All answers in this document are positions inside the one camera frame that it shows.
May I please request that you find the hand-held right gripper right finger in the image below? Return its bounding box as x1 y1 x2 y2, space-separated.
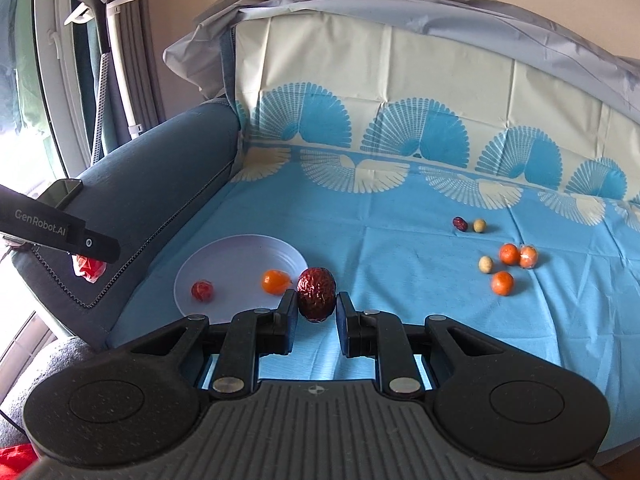
336 292 506 396

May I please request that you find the grey fleece cloth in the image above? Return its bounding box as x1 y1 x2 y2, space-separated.
0 335 106 448

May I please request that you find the grey sheet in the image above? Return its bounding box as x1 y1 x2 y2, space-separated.
162 0 640 126

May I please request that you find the white round plate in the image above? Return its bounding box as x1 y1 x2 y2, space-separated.
173 234 309 326

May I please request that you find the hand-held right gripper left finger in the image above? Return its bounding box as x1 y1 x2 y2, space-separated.
122 290 299 401

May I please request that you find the red cloth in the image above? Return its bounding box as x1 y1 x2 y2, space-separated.
0 442 41 477

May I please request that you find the blue fabric sofa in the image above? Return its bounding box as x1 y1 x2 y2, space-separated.
10 27 246 351

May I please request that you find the blue fan-print tablecloth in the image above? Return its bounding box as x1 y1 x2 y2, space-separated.
107 10 640 466

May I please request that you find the red-brown dried date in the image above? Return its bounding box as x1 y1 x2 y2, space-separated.
297 266 337 323

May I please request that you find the red fruit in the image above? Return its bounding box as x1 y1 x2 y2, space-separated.
75 254 108 283

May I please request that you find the braided steamer hose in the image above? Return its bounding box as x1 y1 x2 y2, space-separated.
91 52 115 166

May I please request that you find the dark smartphone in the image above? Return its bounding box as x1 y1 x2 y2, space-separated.
37 178 83 209

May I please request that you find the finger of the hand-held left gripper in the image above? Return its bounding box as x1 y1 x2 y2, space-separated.
67 220 121 264

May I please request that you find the white window frame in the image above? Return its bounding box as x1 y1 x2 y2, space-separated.
31 0 93 173

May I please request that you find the white garment steamer stand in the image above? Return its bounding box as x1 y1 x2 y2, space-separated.
64 0 169 138

